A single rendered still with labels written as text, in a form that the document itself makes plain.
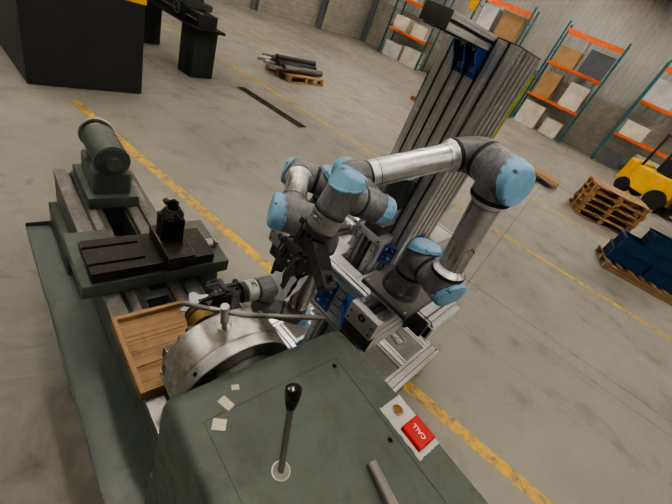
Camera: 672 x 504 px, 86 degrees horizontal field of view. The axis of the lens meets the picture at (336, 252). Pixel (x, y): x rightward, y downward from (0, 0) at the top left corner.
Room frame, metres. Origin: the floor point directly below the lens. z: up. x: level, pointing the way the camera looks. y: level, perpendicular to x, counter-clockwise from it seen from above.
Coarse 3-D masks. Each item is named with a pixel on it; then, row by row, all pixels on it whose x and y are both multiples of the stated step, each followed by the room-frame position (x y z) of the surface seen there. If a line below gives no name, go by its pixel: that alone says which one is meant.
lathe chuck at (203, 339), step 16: (208, 320) 0.59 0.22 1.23; (240, 320) 0.62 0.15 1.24; (256, 320) 0.65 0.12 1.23; (192, 336) 0.54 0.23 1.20; (208, 336) 0.55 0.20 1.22; (224, 336) 0.56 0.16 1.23; (240, 336) 0.58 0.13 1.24; (176, 352) 0.51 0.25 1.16; (192, 352) 0.51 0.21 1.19; (208, 352) 0.52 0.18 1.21; (176, 368) 0.49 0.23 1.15; (176, 384) 0.46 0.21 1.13
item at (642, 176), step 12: (660, 144) 14.06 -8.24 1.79; (648, 156) 14.08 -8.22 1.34; (624, 168) 14.34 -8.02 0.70; (636, 168) 14.06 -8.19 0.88; (648, 168) 13.82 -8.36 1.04; (660, 168) 13.83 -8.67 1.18; (624, 180) 14.04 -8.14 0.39; (636, 180) 13.81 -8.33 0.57; (648, 180) 13.56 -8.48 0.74; (660, 180) 13.31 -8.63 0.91; (636, 192) 14.47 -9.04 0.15; (648, 192) 13.19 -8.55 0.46; (660, 192) 12.96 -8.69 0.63; (648, 204) 12.96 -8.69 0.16; (660, 204) 12.73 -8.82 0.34
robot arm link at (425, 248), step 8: (416, 240) 1.15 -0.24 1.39; (424, 240) 1.18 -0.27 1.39; (408, 248) 1.14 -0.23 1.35; (416, 248) 1.11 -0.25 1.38; (424, 248) 1.11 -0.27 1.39; (432, 248) 1.13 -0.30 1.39; (440, 248) 1.16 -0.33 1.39; (408, 256) 1.12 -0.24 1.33; (416, 256) 1.11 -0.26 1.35; (424, 256) 1.10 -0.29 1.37; (432, 256) 1.10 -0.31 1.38; (400, 264) 1.13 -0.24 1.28; (408, 264) 1.11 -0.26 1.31; (416, 264) 1.08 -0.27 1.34; (424, 264) 1.07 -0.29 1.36; (408, 272) 1.10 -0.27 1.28; (416, 272) 1.07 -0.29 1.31; (416, 280) 1.11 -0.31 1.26
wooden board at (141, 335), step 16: (176, 304) 0.85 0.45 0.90; (112, 320) 0.69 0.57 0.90; (128, 320) 0.73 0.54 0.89; (144, 320) 0.75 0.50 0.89; (160, 320) 0.78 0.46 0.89; (176, 320) 0.80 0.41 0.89; (128, 336) 0.67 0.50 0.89; (144, 336) 0.70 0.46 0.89; (160, 336) 0.72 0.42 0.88; (176, 336) 0.75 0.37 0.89; (128, 352) 0.61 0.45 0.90; (144, 352) 0.65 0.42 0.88; (160, 352) 0.67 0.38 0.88; (128, 368) 0.58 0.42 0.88; (144, 368) 0.60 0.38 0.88; (160, 368) 0.62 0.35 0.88; (144, 384) 0.56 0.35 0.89; (160, 384) 0.56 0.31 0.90
